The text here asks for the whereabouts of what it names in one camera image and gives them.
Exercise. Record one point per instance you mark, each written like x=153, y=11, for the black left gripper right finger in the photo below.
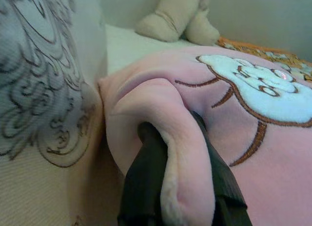
x=226, y=194

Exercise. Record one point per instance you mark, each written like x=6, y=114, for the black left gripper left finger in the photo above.
x=143, y=187

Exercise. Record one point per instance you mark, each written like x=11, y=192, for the pink sheep-print pillow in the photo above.
x=280, y=162

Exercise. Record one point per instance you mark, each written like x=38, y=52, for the orange egg-cartoon blanket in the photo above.
x=280, y=55

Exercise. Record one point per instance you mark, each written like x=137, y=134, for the white embroidered pillow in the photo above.
x=36, y=65

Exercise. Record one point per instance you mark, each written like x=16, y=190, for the cream plush toy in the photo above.
x=170, y=18

